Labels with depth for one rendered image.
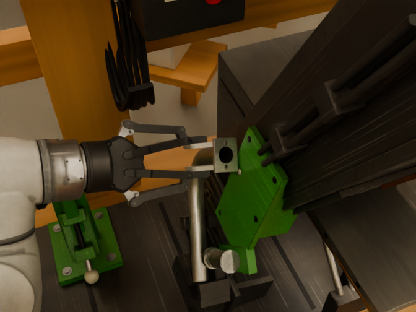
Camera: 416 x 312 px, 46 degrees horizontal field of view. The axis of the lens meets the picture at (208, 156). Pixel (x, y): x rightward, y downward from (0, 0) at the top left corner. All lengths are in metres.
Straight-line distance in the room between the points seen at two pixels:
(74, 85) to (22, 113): 1.88
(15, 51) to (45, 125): 1.73
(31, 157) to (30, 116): 2.11
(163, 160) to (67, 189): 0.57
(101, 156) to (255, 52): 0.40
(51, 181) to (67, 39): 0.30
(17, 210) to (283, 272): 0.57
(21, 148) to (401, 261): 0.58
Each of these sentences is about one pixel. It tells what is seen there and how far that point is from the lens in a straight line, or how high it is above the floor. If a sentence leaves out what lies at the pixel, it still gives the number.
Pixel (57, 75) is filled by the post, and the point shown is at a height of 1.25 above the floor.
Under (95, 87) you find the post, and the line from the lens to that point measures 0.95.
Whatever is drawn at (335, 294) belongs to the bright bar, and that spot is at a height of 1.01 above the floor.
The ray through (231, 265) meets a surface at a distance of 0.82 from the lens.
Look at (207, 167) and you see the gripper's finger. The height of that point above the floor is 1.21.
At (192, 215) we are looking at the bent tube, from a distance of 0.90.
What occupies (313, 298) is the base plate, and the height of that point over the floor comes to 0.90.
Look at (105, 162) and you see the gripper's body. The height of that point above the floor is 1.29.
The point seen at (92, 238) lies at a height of 0.99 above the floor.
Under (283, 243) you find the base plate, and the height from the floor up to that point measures 0.90.
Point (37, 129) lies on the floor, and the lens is 2.69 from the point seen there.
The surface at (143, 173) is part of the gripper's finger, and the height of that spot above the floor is 1.24.
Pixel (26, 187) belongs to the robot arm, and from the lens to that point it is 0.67.
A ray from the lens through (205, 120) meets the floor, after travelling 2.59.
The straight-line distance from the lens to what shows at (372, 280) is 0.80.
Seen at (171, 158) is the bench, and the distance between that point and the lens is 1.23.
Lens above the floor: 1.80
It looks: 48 degrees down
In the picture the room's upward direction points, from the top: straight up
